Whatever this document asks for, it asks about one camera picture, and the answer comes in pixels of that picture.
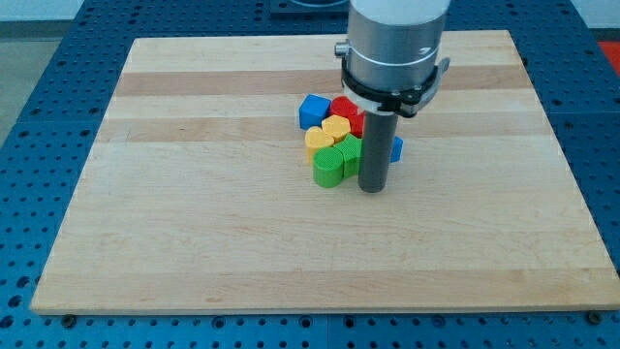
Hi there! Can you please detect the green circle block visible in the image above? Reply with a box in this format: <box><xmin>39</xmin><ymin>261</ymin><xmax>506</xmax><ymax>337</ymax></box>
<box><xmin>313</xmin><ymin>147</ymin><xmax>344</xmax><ymax>188</ymax></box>

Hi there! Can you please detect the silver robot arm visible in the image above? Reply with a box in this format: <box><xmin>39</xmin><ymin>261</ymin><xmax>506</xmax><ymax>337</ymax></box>
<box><xmin>334</xmin><ymin>0</ymin><xmax>450</xmax><ymax>92</ymax></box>

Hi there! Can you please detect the green star block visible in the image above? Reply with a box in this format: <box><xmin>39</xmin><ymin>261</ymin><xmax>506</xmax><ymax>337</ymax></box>
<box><xmin>334</xmin><ymin>134</ymin><xmax>362</xmax><ymax>178</ymax></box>

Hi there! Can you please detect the red circle block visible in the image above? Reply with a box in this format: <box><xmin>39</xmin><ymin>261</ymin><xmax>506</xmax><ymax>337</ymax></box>
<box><xmin>328</xmin><ymin>96</ymin><xmax>358</xmax><ymax>118</ymax></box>

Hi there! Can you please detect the yellow heart block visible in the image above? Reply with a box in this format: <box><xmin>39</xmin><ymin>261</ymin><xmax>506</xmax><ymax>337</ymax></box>
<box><xmin>304</xmin><ymin>126</ymin><xmax>334</xmax><ymax>164</ymax></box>

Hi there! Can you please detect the blue cube block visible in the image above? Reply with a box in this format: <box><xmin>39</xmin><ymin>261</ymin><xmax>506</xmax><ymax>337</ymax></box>
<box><xmin>298</xmin><ymin>94</ymin><xmax>331</xmax><ymax>130</ymax></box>

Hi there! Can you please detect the red block behind rod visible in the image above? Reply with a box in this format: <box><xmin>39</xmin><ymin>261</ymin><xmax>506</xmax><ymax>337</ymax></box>
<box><xmin>348</xmin><ymin>111</ymin><xmax>365</xmax><ymax>139</ymax></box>

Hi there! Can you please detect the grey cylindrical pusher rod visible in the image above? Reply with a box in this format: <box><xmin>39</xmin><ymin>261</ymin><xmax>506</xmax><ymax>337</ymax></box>
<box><xmin>357</xmin><ymin>111</ymin><xmax>398</xmax><ymax>193</ymax></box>

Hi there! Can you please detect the blue block behind rod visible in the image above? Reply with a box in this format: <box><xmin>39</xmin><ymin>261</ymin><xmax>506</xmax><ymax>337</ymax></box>
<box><xmin>390</xmin><ymin>137</ymin><xmax>404</xmax><ymax>163</ymax></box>

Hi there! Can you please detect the wooden board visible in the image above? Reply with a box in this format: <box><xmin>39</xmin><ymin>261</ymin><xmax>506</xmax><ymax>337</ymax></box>
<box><xmin>31</xmin><ymin>30</ymin><xmax>619</xmax><ymax>315</ymax></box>

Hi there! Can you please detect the blue perforated table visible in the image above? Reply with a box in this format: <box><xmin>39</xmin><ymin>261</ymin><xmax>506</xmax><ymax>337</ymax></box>
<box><xmin>1</xmin><ymin>0</ymin><xmax>619</xmax><ymax>348</ymax></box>

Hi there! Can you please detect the black clamp ring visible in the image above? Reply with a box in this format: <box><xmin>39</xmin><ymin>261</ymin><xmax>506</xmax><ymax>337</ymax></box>
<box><xmin>340</xmin><ymin>56</ymin><xmax>451</xmax><ymax>119</ymax></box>

